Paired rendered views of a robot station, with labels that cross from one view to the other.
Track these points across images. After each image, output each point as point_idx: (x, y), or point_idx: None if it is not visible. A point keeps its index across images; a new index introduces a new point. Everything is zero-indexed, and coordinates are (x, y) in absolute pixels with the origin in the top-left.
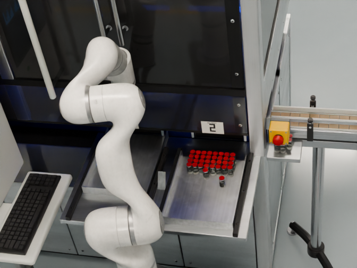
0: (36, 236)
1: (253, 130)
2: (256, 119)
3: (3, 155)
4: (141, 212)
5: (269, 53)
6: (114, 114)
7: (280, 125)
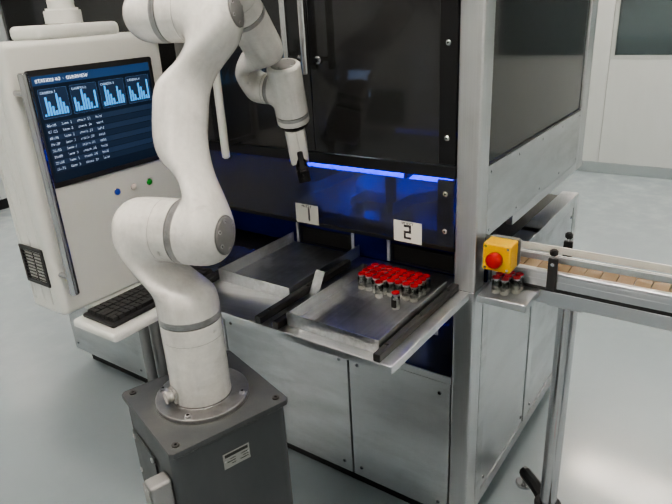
0: (142, 315)
1: (461, 242)
2: (468, 222)
3: None
4: (188, 193)
5: (511, 151)
6: (183, 13)
7: (502, 241)
